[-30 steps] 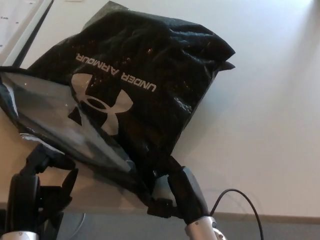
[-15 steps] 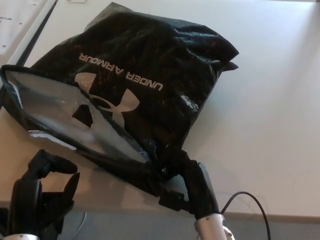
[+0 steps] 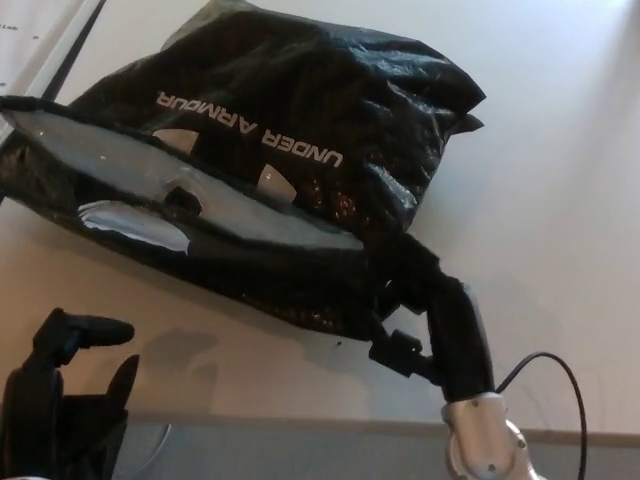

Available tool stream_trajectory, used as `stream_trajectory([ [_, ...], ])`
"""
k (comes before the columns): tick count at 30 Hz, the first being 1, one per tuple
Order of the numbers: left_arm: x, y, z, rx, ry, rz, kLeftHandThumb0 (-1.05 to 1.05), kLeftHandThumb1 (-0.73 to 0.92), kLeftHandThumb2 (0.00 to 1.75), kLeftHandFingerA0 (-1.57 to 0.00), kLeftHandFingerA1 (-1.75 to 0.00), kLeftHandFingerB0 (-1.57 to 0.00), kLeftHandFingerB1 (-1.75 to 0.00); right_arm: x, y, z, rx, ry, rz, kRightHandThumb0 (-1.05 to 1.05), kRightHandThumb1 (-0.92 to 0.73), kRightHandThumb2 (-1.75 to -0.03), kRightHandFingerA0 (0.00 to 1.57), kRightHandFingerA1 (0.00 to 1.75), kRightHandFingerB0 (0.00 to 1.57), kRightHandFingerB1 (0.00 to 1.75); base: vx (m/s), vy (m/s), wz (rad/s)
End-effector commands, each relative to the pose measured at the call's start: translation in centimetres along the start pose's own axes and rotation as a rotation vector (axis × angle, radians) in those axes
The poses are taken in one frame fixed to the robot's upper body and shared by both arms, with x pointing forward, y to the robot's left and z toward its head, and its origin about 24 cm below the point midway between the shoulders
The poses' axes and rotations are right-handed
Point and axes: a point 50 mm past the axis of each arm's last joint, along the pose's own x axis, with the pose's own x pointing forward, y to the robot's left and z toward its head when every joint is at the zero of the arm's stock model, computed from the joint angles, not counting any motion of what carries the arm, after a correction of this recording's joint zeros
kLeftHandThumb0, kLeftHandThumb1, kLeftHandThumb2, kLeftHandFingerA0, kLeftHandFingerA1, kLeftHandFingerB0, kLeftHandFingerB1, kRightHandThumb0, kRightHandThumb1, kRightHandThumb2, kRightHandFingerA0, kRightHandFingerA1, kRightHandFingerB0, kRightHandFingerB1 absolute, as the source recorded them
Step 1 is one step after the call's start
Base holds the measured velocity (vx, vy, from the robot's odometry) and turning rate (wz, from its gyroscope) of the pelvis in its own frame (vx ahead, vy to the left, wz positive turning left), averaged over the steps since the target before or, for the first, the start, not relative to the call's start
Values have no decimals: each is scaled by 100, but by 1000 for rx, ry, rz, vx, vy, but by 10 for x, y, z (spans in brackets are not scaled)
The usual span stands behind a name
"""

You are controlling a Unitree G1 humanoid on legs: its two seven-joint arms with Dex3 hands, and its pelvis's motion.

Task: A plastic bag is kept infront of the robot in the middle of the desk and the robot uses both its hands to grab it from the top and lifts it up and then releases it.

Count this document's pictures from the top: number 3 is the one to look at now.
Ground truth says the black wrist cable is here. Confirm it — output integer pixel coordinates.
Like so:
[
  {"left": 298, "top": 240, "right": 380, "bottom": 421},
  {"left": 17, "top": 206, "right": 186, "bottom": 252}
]
[{"left": 492, "top": 352, "right": 586, "bottom": 480}]

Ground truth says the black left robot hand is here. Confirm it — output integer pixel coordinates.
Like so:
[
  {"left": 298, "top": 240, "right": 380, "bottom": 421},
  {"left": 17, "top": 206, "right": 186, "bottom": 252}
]
[{"left": 0, "top": 308, "right": 140, "bottom": 480}]

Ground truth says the white cable under desk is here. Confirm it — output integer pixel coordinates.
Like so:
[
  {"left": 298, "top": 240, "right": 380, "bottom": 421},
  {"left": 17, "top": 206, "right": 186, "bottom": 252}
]
[{"left": 152, "top": 423, "right": 174, "bottom": 480}]

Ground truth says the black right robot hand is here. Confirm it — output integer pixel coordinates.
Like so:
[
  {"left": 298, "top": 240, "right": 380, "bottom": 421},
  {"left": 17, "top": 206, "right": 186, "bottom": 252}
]
[{"left": 368, "top": 264, "right": 497, "bottom": 404}]

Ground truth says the black Under Armour plastic bag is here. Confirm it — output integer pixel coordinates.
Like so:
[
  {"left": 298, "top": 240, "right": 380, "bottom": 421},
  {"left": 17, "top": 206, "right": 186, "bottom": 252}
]
[{"left": 0, "top": 0, "right": 489, "bottom": 346}]

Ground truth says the white hole-punched paper sheet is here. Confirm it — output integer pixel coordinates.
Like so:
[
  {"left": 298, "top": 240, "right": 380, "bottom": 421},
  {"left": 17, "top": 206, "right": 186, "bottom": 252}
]
[{"left": 0, "top": 0, "right": 74, "bottom": 99}]

